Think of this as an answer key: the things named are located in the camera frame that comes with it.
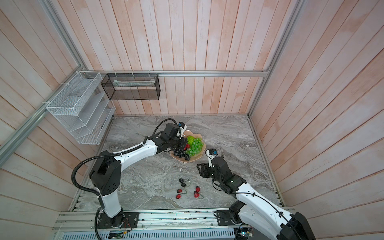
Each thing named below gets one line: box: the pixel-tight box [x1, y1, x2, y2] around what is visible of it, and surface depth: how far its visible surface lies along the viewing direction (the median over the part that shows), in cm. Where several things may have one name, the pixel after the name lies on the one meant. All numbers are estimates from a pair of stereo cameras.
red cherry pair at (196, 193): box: [193, 186, 201, 198], surface depth 83 cm
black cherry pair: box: [178, 178, 187, 188], surface depth 87 cm
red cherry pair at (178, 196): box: [175, 188, 188, 199], surface depth 82 cm
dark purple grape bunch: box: [173, 147, 191, 161], surface depth 93 cm
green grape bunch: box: [186, 137, 204, 157], surface depth 95 cm
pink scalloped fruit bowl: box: [170, 129, 207, 163], surface depth 95 cm
